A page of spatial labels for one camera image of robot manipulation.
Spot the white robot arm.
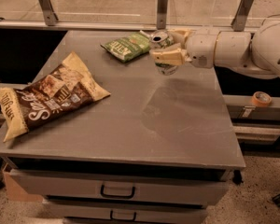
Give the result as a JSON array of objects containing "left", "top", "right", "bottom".
[{"left": 149, "top": 21, "right": 280, "bottom": 79}]

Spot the grey drawer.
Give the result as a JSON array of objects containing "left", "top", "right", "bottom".
[
  {"left": 10, "top": 169, "right": 228, "bottom": 205},
  {"left": 43, "top": 200, "right": 207, "bottom": 224}
]

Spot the upper grey drawer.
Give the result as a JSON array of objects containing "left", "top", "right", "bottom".
[{"left": 10, "top": 169, "right": 228, "bottom": 205}]

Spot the metal railing bracket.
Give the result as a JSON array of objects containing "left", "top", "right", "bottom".
[
  {"left": 38, "top": 0, "right": 58, "bottom": 26},
  {"left": 231, "top": 0, "right": 254, "bottom": 32},
  {"left": 156, "top": 0, "right": 168, "bottom": 30}
]

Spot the brown yellow chips bag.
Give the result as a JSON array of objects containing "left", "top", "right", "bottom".
[{"left": 0, "top": 52, "right": 110, "bottom": 142}]

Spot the left metal railing bracket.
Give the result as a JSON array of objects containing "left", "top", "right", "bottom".
[{"left": 38, "top": 0, "right": 58, "bottom": 26}]

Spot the middle metal railing bracket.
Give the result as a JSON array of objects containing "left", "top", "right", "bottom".
[{"left": 156, "top": 0, "right": 168, "bottom": 30}]

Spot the green chips bag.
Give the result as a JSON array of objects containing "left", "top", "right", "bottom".
[{"left": 101, "top": 31, "right": 150, "bottom": 63}]

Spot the right metal railing bracket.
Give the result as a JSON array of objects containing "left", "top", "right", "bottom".
[{"left": 231, "top": 0, "right": 254, "bottom": 32}]

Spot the orange tape roll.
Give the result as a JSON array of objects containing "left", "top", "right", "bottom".
[{"left": 251, "top": 91, "right": 272, "bottom": 107}]

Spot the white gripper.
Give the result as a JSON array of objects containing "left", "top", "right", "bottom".
[{"left": 149, "top": 27, "right": 219, "bottom": 68}]

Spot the lower grey drawer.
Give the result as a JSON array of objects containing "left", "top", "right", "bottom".
[{"left": 43, "top": 200, "right": 207, "bottom": 224}]

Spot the silver green 7up can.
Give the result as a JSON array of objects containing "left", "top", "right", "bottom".
[{"left": 149, "top": 30, "right": 177, "bottom": 76}]

